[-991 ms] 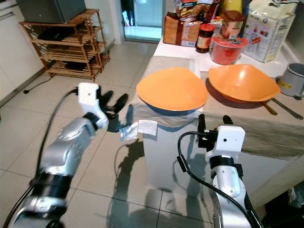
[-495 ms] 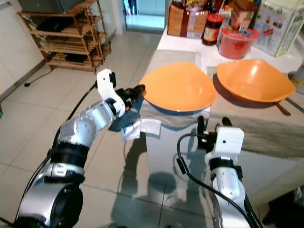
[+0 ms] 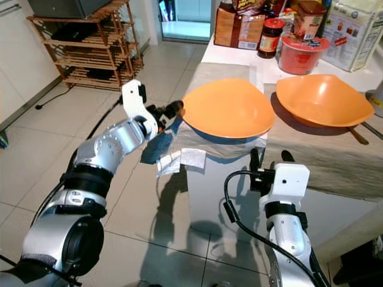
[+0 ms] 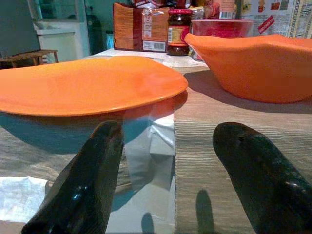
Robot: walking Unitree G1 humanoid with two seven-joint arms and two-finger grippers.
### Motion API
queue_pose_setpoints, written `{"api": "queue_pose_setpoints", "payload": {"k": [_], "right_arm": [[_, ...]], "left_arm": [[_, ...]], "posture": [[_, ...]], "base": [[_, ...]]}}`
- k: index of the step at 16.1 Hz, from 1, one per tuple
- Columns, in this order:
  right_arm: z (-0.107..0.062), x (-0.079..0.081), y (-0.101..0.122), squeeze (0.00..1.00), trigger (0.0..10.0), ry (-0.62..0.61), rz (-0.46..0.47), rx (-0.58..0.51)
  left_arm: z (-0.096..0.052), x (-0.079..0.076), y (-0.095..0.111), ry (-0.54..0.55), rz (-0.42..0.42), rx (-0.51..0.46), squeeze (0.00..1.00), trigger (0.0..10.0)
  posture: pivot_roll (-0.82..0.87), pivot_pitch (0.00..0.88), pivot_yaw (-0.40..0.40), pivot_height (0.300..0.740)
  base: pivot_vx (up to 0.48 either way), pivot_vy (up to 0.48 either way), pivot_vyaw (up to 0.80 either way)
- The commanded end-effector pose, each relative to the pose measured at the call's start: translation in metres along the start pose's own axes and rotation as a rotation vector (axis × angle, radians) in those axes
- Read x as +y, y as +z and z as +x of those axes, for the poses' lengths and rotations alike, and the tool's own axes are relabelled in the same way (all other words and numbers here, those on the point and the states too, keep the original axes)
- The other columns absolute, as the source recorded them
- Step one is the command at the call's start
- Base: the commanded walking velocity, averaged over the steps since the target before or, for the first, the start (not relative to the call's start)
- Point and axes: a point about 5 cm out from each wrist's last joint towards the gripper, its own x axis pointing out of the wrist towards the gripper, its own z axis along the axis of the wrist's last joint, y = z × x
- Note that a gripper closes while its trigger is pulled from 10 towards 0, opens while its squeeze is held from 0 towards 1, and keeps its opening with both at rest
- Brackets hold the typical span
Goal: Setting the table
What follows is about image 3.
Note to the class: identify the black bin bag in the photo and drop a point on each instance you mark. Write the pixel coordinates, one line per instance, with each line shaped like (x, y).
(359, 263)

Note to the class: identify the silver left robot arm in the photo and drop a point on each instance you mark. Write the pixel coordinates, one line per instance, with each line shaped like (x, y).
(108, 149)

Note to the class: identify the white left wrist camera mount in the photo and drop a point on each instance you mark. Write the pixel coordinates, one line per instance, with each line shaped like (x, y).
(133, 104)

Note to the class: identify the dark beige woven placemat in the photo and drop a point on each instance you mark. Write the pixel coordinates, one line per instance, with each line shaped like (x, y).
(323, 161)

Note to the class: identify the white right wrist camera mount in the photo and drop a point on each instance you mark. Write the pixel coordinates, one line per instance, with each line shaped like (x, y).
(290, 179)

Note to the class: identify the brown round can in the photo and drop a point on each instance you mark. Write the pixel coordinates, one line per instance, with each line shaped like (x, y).
(310, 23)

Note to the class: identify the orange bowl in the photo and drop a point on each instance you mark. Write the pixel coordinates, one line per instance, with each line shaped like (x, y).
(323, 98)

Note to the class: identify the red plastic tub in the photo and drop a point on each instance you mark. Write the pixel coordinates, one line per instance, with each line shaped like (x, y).
(302, 58)

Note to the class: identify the blue green flat board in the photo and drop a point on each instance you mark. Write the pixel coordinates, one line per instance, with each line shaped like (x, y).
(3, 139)

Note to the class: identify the black flat device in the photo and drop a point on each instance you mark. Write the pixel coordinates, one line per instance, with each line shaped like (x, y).
(75, 31)

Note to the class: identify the white counter cabinet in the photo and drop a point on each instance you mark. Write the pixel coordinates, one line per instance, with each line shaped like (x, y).
(221, 55)

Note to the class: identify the glass door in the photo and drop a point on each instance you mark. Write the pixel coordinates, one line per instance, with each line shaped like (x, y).
(176, 30)

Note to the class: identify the black box appliance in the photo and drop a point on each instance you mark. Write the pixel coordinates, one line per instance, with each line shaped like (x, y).
(66, 7)

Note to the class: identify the red yellow snack bag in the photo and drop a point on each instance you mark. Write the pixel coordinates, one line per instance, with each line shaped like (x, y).
(245, 6)

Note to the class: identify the dark sauce jar red lid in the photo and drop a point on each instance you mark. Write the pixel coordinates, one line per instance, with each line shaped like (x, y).
(270, 40)

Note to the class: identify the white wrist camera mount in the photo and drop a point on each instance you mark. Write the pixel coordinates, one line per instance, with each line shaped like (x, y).
(290, 179)
(133, 104)

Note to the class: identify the brown wooden utensil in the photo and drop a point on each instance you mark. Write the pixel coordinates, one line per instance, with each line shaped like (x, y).
(359, 136)

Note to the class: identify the dark slim utensil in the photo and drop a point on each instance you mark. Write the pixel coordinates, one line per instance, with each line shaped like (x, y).
(374, 128)

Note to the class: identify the grey metal mug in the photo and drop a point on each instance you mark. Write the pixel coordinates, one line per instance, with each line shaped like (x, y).
(377, 101)

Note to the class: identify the wooden slatted shelf rack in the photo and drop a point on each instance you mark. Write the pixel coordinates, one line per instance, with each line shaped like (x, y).
(90, 60)

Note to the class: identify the orange snack package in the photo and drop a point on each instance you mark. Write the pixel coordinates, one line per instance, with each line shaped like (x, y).
(233, 30)

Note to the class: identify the small black device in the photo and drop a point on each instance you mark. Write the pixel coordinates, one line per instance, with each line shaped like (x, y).
(100, 73)

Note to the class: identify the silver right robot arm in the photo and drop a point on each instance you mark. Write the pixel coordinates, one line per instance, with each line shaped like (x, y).
(290, 245)

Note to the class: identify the white tall cupboard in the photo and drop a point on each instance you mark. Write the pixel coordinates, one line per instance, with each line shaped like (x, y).
(18, 60)

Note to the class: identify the orange plate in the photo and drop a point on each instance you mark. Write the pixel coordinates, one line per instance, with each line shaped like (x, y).
(227, 107)

